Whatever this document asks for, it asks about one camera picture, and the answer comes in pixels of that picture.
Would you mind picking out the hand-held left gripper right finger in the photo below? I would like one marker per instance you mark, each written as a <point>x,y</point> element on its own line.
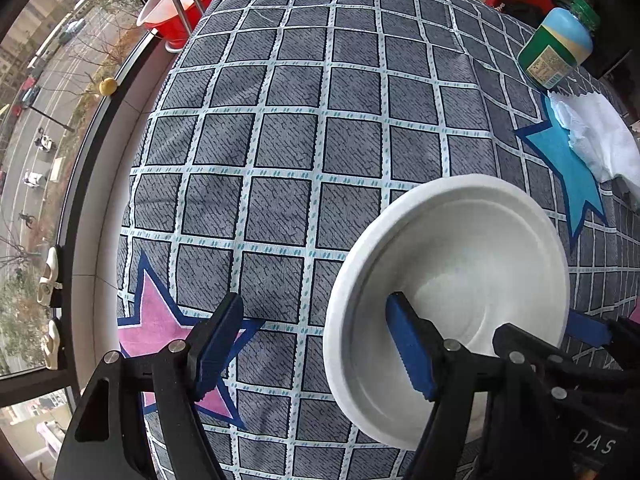
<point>410,350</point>

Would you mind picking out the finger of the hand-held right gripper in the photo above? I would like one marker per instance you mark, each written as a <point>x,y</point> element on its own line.
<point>525,350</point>
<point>590,329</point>

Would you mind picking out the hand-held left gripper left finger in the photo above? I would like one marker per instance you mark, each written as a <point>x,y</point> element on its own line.
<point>212,355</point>

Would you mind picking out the white bowl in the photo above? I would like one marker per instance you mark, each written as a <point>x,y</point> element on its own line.
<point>475,270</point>

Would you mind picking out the white crumpled tissue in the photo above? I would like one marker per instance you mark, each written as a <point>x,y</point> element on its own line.
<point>600,135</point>

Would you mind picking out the grey checked star tablecloth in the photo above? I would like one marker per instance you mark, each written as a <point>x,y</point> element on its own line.
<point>300,110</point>

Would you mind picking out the green capped plastic bottle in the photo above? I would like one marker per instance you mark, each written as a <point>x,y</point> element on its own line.
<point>557,47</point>

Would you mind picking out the yellow round window knob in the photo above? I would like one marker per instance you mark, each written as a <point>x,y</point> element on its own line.
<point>107,85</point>

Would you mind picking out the dark cloth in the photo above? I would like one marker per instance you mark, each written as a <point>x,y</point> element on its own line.
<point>522,12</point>

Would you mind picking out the red plastic bucket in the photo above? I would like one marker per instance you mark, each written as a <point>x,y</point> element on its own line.
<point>187,25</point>

